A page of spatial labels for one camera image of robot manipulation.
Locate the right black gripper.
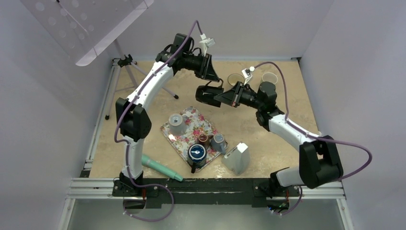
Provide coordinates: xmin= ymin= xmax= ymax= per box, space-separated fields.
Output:
xmin=214 ymin=81 xmax=263 ymax=110

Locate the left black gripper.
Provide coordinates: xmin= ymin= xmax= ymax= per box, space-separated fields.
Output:
xmin=183 ymin=53 xmax=220 ymax=82

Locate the cream mug black handle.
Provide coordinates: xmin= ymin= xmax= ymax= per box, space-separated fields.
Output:
xmin=227 ymin=73 xmax=245 ymax=86

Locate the light green mug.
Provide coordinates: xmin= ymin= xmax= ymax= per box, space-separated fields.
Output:
xmin=260 ymin=72 xmax=279 ymax=85

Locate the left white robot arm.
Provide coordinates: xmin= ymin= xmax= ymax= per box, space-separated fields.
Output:
xmin=114 ymin=34 xmax=220 ymax=196

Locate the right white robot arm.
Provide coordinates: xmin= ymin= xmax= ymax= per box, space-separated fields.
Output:
xmin=214 ymin=82 xmax=344 ymax=197

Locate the blue-grey small mug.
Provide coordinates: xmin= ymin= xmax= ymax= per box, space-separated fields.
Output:
xmin=210 ymin=133 xmax=227 ymax=155

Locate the brown small mug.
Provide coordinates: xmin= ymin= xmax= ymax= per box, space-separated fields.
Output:
xmin=197 ymin=133 xmax=213 ymax=149

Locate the grey mug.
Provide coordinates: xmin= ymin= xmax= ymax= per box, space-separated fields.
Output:
xmin=168 ymin=114 xmax=187 ymax=136

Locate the dark blue mug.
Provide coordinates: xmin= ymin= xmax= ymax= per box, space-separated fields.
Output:
xmin=187 ymin=144 xmax=207 ymax=173

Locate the silver wedge box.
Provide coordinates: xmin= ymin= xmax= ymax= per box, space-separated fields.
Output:
xmin=222 ymin=142 xmax=250 ymax=176

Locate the silver tripod stand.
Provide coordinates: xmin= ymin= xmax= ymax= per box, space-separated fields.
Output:
xmin=104 ymin=39 xmax=179 ymax=121

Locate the teal cylindrical bottle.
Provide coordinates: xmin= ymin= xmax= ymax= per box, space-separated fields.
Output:
xmin=142 ymin=155 xmax=183 ymax=182

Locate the perforated clear panel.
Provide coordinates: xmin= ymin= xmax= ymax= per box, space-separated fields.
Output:
xmin=22 ymin=0 xmax=153 ymax=67

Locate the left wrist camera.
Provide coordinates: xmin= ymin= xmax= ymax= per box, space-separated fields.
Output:
xmin=199 ymin=34 xmax=215 ymax=56

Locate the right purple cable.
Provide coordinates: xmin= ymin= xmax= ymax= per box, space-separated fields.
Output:
xmin=253 ymin=62 xmax=373 ymax=217

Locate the purple cable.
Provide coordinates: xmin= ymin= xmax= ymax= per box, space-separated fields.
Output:
xmin=114 ymin=20 xmax=203 ymax=222
xmin=253 ymin=62 xmax=373 ymax=217

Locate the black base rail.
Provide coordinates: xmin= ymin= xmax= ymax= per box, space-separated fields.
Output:
xmin=112 ymin=178 xmax=300 ymax=208

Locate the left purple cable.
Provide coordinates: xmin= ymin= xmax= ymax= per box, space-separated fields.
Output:
xmin=114 ymin=20 xmax=203 ymax=222

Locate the aluminium frame rail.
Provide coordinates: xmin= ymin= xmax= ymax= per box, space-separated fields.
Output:
xmin=57 ymin=178 xmax=354 ymax=230

